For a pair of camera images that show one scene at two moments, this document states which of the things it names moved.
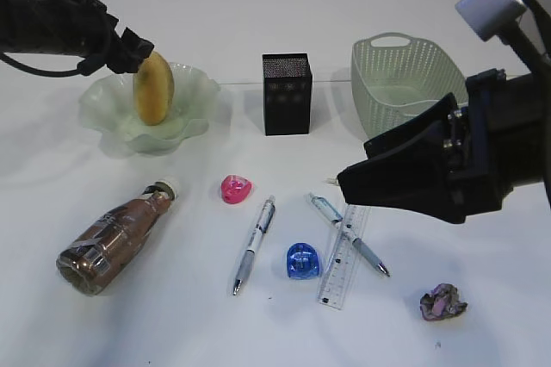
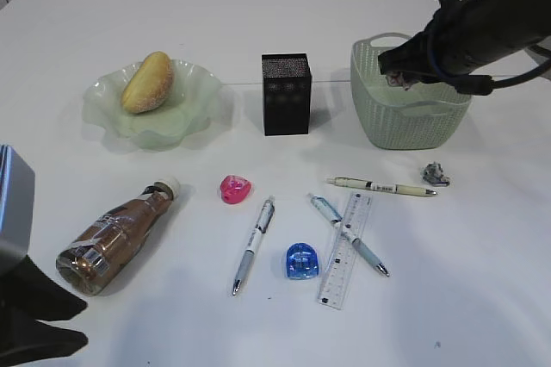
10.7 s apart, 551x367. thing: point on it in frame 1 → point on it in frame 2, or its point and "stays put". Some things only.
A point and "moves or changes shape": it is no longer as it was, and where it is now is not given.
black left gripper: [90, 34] → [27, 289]
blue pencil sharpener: [302, 261] stays put
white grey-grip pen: [266, 218] stays put
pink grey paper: [442, 302] → [398, 79]
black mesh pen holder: [287, 94] stays put
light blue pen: [332, 214] stays put
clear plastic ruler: [353, 226] stays put
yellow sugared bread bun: [155, 88] moves or changes shape
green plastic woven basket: [395, 76] stays put
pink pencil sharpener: [235, 188] stays put
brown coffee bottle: [96, 255] stays put
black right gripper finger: [406, 168] → [416, 57]
